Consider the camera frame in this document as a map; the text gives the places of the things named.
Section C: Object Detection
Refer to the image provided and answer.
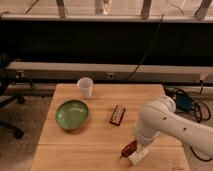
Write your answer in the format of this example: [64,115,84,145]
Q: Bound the white paper cup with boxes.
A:
[77,77,93,99]

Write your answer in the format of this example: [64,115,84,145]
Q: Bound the dark red chocolate bar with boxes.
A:
[110,105,125,126]

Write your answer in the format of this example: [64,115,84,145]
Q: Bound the blue power adapter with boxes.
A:
[176,94,193,112]

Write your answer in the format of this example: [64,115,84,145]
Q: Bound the black cables on floor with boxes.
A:
[164,87,213,163]

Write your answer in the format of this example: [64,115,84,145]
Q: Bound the green bowl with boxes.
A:
[55,100,89,130]

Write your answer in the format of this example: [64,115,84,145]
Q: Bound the red chili pepper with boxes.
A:
[121,140,137,157]

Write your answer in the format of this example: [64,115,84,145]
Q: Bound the white sponge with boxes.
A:
[128,147,149,165]

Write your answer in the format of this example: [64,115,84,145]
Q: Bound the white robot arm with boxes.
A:
[134,96,213,158]

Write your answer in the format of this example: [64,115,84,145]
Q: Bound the black office chair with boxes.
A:
[0,53,36,140]

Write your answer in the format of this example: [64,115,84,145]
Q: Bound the black hanging cable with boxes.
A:
[121,13,166,82]

